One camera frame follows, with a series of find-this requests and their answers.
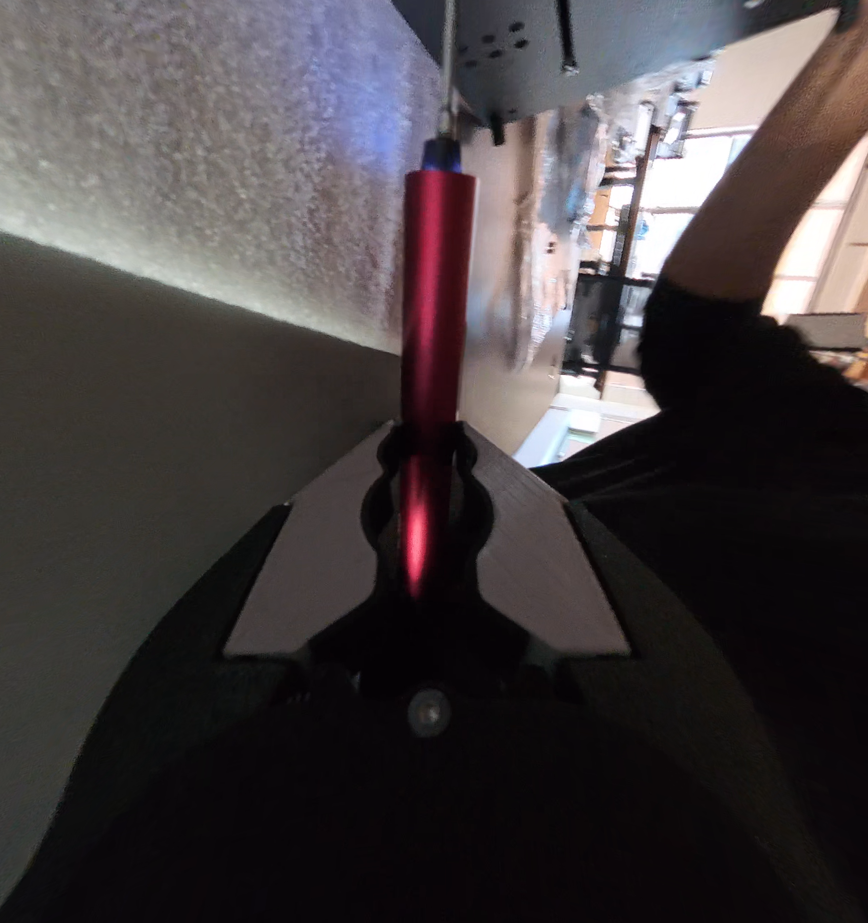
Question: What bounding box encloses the dark grey desk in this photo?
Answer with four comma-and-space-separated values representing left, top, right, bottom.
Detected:
0, 108, 550, 923

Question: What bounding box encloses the person in black shirt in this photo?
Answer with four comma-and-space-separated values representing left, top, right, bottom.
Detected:
531, 277, 868, 923

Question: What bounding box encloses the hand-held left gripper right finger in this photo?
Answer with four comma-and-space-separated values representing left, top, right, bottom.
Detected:
448, 420, 632, 657

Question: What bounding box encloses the black metal plate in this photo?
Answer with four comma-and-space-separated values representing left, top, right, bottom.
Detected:
391, 0, 860, 145

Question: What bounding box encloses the person's right forearm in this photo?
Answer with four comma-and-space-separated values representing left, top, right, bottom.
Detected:
654, 0, 868, 318

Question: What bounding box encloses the black metal shelf rack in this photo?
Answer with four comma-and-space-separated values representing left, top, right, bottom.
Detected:
560, 108, 666, 376

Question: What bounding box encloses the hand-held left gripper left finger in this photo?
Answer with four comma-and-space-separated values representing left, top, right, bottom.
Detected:
223, 420, 409, 659

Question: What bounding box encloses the red electric screwdriver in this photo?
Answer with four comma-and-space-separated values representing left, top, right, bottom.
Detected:
397, 0, 478, 603

